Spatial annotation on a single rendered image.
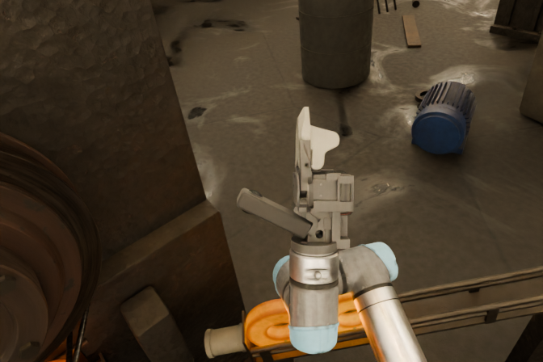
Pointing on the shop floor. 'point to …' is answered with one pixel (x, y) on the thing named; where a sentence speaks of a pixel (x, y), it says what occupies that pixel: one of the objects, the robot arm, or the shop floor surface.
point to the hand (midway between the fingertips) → (300, 115)
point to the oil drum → (336, 18)
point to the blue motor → (444, 119)
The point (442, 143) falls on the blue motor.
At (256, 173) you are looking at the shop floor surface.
